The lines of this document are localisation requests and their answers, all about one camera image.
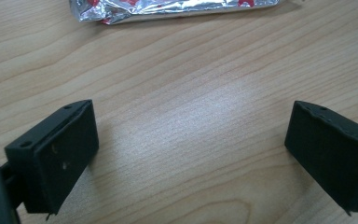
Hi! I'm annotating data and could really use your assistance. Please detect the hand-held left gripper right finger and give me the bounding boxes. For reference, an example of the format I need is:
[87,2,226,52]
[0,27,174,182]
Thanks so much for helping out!
[283,100,358,216]

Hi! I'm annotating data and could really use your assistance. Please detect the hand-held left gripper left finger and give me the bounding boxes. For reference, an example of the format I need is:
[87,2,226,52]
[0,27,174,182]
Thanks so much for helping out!
[4,99,100,217]

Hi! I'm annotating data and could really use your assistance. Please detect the silver foil snack wrapper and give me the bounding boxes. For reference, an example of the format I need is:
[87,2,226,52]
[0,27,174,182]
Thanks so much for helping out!
[68,0,282,26]

